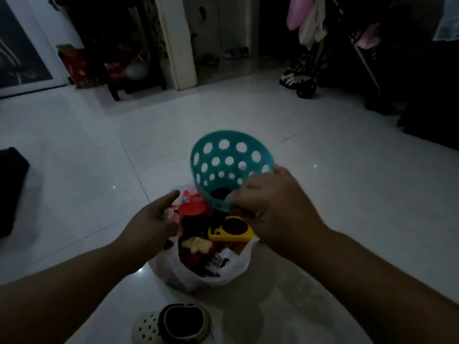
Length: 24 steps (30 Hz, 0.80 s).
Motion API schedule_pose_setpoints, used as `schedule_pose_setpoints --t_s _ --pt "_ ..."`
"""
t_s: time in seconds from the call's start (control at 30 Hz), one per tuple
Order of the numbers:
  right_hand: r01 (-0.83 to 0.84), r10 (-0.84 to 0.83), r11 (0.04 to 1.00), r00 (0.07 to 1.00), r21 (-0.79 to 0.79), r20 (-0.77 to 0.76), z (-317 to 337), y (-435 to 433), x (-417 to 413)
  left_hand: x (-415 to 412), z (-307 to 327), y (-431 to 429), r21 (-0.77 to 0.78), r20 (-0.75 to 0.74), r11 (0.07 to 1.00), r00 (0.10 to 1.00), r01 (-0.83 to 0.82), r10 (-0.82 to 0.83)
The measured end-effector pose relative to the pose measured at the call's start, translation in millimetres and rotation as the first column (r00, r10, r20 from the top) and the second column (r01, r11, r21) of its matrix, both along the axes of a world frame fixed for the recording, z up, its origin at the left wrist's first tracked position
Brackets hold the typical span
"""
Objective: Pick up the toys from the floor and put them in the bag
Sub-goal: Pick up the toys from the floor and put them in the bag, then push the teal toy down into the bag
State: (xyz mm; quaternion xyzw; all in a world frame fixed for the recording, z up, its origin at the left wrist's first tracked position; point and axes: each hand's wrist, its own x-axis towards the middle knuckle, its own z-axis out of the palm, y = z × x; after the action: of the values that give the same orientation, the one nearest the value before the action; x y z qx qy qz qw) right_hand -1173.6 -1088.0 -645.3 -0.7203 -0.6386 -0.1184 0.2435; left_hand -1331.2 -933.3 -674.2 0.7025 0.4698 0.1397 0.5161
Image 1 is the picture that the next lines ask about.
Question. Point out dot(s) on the person's right hand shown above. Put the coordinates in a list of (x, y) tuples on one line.
[(283, 214)]

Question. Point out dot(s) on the person's left hand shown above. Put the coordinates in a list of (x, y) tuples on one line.
[(150, 229)]

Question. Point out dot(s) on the yellow music player toy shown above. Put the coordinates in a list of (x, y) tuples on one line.
[(231, 234)]

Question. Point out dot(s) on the white plastic bag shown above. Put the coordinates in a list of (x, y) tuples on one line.
[(186, 275)]

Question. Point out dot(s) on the silver spray can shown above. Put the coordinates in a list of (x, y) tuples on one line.
[(218, 262)]

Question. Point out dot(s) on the teal perforated catch cup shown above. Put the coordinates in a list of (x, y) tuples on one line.
[(231, 152)]

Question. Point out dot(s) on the cream clog shoe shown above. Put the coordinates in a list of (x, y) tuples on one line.
[(172, 324)]

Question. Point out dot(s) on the person's left forearm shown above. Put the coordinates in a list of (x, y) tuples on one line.
[(64, 300)]

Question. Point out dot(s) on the person's right forearm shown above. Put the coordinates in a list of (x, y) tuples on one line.
[(387, 293)]

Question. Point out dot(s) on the black cabinet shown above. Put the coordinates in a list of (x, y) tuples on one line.
[(10, 189)]

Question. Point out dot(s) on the dark baby stroller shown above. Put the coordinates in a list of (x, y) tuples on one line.
[(322, 50)]

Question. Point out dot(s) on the red box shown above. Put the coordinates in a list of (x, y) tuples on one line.
[(77, 66)]

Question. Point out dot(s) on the grey fabric sofa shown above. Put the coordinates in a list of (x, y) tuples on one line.
[(430, 103)]

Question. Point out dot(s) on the dark wooden table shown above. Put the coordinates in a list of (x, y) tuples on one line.
[(118, 39)]

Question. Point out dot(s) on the dark glass door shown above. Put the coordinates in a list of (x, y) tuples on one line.
[(21, 50)]

